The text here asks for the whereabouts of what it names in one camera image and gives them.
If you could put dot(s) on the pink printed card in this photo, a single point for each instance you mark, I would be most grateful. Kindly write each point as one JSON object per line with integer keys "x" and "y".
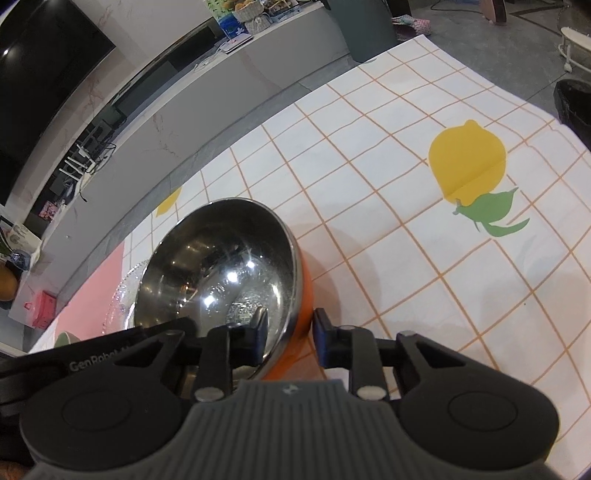
{"x": 48, "y": 210}

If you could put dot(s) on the red plastic basket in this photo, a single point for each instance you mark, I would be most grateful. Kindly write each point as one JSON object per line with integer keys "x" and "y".
{"x": 41, "y": 310}

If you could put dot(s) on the golden round vase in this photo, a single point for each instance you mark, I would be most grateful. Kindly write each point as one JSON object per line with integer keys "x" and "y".
{"x": 7, "y": 284}

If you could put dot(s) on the steel bowl with orange outside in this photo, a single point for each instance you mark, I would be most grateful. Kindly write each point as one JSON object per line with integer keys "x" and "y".
{"x": 221, "y": 258}

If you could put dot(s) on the black television screen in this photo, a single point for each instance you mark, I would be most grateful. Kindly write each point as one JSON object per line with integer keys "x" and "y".
{"x": 41, "y": 78}

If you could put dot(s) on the blue tissue box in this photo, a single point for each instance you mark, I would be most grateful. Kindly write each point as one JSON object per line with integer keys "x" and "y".
{"x": 233, "y": 26}

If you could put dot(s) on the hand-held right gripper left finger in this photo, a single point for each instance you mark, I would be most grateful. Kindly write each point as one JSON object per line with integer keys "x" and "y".
{"x": 256, "y": 337}

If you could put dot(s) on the black bag-lined bin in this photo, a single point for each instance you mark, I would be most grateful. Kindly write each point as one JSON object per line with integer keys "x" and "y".
{"x": 575, "y": 110}

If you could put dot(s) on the dark teal bin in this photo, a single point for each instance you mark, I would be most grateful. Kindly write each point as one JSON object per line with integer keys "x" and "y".
{"x": 364, "y": 27}

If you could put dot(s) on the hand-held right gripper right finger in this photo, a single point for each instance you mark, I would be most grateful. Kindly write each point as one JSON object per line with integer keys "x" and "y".
{"x": 322, "y": 339}

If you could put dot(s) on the white folding rack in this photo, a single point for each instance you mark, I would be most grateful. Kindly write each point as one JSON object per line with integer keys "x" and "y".
{"x": 78, "y": 161}

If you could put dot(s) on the white printed box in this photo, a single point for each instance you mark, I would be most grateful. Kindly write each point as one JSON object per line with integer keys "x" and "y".
{"x": 23, "y": 236}

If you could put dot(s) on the clear glass flowered plate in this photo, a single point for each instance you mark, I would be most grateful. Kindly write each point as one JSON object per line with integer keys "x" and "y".
{"x": 122, "y": 295}

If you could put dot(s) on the white round stand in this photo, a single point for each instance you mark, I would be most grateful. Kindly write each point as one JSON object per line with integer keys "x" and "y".
{"x": 577, "y": 41}

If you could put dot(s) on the patterned cloth bag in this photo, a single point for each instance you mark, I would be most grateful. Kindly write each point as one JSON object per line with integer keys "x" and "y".
{"x": 413, "y": 27}

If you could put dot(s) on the white woven basket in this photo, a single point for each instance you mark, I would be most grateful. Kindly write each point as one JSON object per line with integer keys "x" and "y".
{"x": 253, "y": 16}

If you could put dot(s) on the lemon print checked tablecloth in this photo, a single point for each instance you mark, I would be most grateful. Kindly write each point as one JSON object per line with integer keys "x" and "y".
{"x": 392, "y": 184}

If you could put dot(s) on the long grey television cabinet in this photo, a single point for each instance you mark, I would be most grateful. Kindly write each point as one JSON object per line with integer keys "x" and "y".
{"x": 184, "y": 106}

